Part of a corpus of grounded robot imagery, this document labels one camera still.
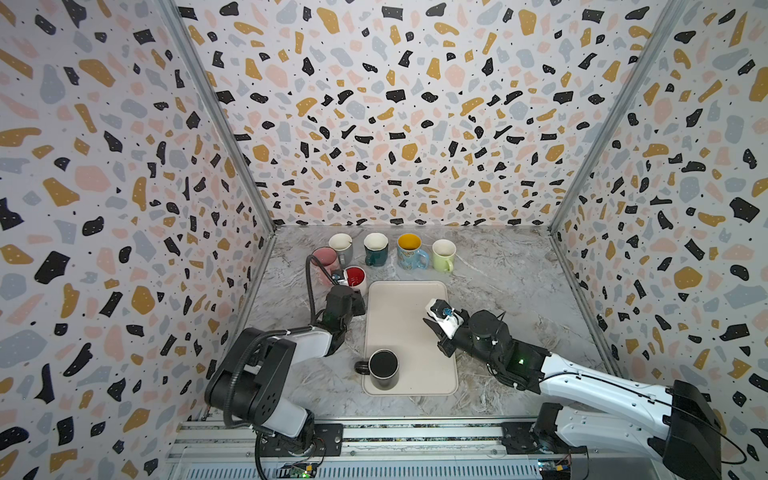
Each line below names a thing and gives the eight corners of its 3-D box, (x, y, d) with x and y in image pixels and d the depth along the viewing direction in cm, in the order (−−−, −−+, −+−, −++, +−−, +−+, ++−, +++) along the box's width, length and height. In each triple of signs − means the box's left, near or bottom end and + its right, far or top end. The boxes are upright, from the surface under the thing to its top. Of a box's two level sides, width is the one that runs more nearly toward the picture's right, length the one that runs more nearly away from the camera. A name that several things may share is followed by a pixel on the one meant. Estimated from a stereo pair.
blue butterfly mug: (396, 271, 110) (396, 253, 102) (396, 252, 116) (396, 233, 108) (427, 272, 110) (430, 253, 102) (426, 252, 116) (428, 233, 108)
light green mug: (432, 280, 108) (434, 263, 100) (430, 256, 115) (432, 238, 107) (454, 280, 108) (458, 263, 100) (451, 256, 115) (455, 239, 107)
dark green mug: (365, 273, 110) (362, 253, 101) (367, 253, 116) (365, 232, 108) (387, 274, 110) (386, 253, 101) (388, 253, 117) (387, 232, 108)
